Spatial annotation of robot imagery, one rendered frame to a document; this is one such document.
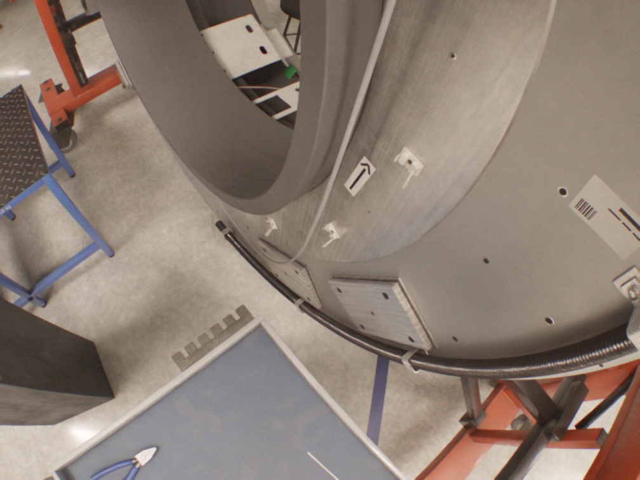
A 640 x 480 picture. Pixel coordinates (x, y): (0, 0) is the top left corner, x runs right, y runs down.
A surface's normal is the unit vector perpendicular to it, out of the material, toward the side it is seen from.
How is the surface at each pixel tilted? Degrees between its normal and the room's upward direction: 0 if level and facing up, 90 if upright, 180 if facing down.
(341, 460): 0
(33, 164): 0
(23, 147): 0
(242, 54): 27
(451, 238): 90
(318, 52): 90
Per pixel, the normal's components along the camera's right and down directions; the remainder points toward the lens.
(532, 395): 0.14, -0.43
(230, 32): 0.44, -0.07
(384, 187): -0.75, 0.55
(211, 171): -0.13, -0.68
